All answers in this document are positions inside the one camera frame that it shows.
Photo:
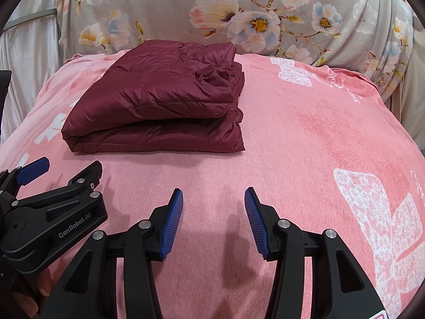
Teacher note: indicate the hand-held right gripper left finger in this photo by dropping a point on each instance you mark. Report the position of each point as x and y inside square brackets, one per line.
[171, 226]

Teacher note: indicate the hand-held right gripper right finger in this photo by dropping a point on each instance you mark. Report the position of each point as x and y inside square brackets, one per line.
[257, 226]

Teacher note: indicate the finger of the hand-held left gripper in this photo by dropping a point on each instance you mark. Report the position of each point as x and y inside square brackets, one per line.
[83, 177]
[33, 169]

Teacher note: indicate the maroon quilted jacket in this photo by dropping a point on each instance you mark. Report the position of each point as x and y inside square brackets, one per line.
[149, 99]

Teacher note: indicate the person's left hand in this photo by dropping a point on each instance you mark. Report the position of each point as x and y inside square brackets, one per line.
[43, 282]

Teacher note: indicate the pink printed blanket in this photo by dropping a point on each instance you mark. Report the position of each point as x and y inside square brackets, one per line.
[298, 159]

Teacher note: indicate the white satin cloth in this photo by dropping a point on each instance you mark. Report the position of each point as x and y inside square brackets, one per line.
[33, 59]

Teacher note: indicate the grey bar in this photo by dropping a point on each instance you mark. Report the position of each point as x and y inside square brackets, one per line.
[30, 18]

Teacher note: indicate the grey floral cloth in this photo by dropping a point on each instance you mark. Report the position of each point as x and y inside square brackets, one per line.
[252, 16]

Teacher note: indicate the beige cloth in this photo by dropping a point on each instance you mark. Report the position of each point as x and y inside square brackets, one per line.
[411, 83]

